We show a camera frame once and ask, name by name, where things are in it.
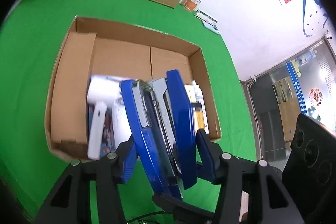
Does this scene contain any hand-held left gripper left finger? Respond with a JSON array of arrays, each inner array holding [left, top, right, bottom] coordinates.
[[34, 135, 137, 224]]

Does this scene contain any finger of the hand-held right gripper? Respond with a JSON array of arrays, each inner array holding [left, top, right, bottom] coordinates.
[[152, 193, 216, 224]]

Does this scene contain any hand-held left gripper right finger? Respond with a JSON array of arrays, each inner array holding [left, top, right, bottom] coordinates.
[[196, 129, 305, 224]]

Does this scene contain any colourful comic magazine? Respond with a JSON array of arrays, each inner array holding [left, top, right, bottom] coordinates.
[[88, 74, 137, 159]]

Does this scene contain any yellow label jar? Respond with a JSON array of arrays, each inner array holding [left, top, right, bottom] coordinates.
[[184, 85, 209, 134]]

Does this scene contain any blue stapler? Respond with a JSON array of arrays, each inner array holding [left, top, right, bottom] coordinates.
[[121, 70, 198, 199]]

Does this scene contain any white hair dryer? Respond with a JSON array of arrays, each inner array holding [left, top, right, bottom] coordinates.
[[87, 75, 126, 161]]

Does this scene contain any white plastic bottle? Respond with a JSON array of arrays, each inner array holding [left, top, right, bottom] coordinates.
[[191, 80, 204, 104]]

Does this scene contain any glass door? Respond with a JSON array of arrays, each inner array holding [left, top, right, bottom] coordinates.
[[241, 38, 336, 161]]

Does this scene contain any pale blue flat packet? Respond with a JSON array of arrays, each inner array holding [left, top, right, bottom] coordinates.
[[202, 20, 220, 35]]

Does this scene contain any white flat packet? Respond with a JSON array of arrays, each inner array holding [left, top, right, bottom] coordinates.
[[194, 9, 218, 24]]

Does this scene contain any orange jar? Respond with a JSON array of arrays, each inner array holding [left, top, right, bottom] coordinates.
[[182, 0, 201, 11]]

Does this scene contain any black cable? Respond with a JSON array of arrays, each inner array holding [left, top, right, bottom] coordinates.
[[126, 211, 164, 224]]

